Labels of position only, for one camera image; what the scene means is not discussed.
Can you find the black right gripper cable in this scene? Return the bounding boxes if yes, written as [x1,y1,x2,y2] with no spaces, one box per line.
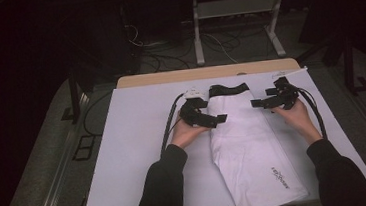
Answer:
[291,82,329,142]

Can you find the white pants with black waistband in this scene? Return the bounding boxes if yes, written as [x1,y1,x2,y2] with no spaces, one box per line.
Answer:
[204,77,311,206]

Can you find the person's left hand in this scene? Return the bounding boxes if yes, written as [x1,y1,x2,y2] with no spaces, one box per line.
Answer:
[168,112,211,151]

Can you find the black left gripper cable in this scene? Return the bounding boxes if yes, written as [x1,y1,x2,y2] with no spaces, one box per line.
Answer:
[154,92,192,158]

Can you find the white metal table frame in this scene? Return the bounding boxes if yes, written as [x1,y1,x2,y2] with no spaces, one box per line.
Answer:
[190,0,293,67]

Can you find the black floor cables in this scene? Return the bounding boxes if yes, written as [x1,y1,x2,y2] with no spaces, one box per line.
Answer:
[123,12,269,76]

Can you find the white floor cable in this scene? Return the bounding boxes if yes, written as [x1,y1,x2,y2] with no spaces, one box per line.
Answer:
[202,30,240,67]

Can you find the black metal stand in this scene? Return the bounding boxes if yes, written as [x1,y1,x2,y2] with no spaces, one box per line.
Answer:
[299,30,366,100]
[57,67,84,127]

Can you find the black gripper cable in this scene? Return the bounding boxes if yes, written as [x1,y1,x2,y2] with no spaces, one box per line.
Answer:
[154,92,192,158]
[291,82,329,142]

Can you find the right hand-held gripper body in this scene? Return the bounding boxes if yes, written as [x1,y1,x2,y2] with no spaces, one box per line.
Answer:
[273,75,301,111]

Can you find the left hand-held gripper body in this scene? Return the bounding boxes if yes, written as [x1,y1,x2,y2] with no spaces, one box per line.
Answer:
[178,86,209,129]

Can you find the person's right hand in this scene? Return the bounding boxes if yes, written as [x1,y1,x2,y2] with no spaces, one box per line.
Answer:
[272,98,315,139]

